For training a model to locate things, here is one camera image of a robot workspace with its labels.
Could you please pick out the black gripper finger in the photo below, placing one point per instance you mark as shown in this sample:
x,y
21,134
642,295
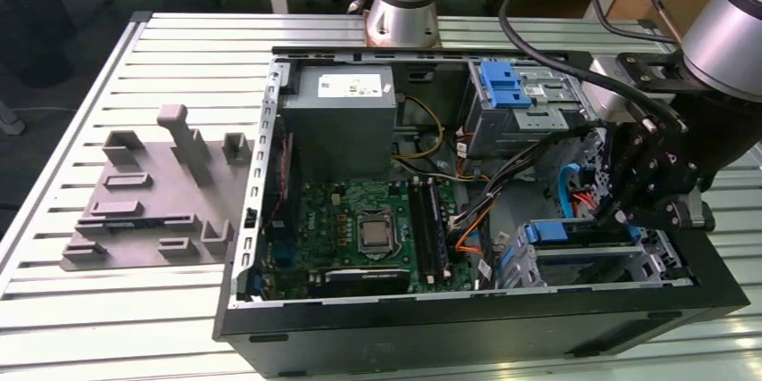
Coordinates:
x,y
631,162
678,216

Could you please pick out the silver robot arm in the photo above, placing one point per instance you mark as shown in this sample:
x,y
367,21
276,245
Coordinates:
x,y
399,19

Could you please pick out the metal disk bay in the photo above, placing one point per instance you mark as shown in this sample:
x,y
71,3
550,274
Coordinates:
x,y
595,252

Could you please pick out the metal optical drive cage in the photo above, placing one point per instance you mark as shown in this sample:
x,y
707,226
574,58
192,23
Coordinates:
x,y
538,120

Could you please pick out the blue plastic drive latch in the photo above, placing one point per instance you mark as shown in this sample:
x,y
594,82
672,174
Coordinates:
x,y
499,82

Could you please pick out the black RAM slot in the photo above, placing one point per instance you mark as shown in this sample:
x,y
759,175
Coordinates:
x,y
439,229
420,229

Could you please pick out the silver CPU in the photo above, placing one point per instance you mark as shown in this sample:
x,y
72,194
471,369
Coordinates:
x,y
375,234

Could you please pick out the grey power supply unit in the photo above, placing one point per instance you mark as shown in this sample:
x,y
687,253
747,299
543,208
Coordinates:
x,y
339,140

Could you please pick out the black PC case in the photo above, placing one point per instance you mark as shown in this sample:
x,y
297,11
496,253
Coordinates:
x,y
416,336

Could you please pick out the black graphics card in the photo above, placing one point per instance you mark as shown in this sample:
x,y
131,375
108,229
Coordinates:
x,y
363,280

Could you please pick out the green motherboard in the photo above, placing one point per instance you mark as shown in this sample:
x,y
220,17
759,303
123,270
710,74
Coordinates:
x,y
324,207

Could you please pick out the grey parts rack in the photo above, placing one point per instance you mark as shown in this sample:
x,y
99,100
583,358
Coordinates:
x,y
133,249

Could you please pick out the white stand foot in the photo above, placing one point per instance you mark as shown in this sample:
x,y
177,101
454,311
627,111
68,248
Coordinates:
x,y
10,120

